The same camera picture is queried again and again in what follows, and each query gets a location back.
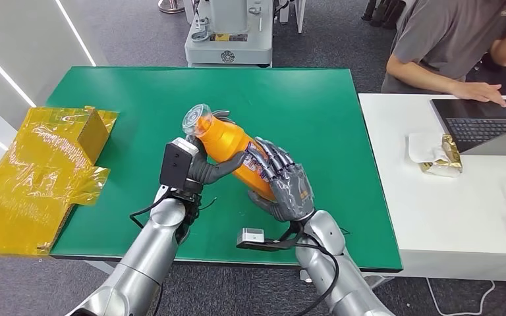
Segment green table mat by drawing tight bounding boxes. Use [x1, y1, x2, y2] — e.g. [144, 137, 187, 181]
[45, 66, 405, 273]

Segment chrome stand base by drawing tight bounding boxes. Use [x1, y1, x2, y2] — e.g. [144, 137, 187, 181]
[157, 0, 186, 14]

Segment black shoes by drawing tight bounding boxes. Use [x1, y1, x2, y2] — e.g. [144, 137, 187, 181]
[360, 0, 407, 29]

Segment white table leg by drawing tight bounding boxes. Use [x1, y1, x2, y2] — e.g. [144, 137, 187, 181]
[361, 272, 395, 291]
[83, 261, 118, 276]

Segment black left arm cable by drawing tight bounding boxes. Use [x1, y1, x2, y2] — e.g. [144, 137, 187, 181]
[129, 190, 170, 230]

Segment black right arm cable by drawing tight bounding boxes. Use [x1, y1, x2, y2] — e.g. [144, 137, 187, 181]
[294, 242, 340, 316]

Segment white floor cable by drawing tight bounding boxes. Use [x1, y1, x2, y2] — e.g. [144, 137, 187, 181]
[425, 278, 496, 316]

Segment dark grey laptop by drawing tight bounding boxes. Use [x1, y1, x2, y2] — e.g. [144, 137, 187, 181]
[430, 99, 506, 157]

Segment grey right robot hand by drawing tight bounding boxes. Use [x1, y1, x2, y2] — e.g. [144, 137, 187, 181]
[246, 136, 316, 223]

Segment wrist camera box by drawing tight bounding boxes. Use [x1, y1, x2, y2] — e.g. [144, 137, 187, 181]
[236, 227, 298, 253]
[159, 137, 199, 189]

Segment person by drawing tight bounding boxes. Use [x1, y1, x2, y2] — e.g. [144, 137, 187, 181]
[381, 0, 506, 108]

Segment white desk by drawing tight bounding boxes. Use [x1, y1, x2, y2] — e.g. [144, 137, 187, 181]
[357, 93, 506, 284]

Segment gold foil packet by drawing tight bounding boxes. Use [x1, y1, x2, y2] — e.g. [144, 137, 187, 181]
[418, 134, 464, 178]

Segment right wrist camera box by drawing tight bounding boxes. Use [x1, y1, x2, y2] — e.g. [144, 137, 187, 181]
[236, 227, 298, 253]

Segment orange bottle with clear cap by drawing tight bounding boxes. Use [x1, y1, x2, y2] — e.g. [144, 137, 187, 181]
[181, 103, 280, 202]

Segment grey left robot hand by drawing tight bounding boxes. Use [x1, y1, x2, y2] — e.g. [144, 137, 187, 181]
[186, 109, 250, 186]

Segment white paper napkin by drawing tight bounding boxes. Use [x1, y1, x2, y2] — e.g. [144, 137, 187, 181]
[405, 132, 447, 166]

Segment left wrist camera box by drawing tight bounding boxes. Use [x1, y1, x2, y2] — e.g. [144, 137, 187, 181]
[159, 137, 199, 189]

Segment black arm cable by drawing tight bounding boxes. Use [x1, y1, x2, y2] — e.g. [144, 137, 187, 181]
[294, 242, 340, 316]
[129, 190, 170, 230]

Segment yellow taped cardboard box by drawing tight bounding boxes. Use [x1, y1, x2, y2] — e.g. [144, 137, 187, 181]
[0, 105, 119, 258]

